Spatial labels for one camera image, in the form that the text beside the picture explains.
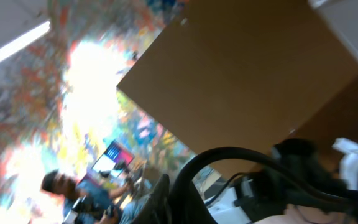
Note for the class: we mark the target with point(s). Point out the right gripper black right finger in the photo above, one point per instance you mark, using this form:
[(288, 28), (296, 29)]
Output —
[(192, 208)]

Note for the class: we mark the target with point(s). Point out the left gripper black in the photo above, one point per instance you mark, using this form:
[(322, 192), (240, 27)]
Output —
[(268, 192)]

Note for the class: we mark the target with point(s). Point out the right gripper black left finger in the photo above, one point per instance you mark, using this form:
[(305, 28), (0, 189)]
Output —
[(153, 208)]

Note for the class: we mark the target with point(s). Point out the person in blue shirt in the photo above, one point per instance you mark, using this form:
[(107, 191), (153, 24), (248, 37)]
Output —
[(58, 183)]

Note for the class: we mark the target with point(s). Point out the brown cardboard panel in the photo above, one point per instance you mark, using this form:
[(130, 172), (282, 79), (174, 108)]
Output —
[(249, 74)]

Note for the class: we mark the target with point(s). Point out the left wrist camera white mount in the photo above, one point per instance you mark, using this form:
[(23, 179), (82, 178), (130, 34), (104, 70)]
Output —
[(348, 166)]

